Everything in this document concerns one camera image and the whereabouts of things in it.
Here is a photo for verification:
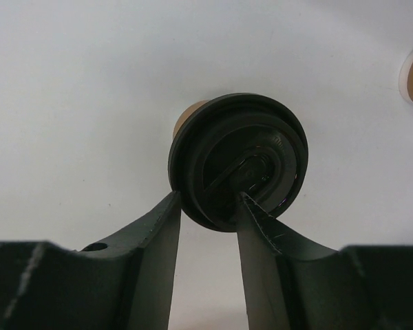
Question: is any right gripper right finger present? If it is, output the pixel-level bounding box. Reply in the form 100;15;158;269
235;194;413;329

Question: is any single brown paper cup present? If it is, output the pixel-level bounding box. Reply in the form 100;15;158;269
172;100;209;139

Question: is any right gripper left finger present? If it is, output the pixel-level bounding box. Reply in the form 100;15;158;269
0;192;181;329

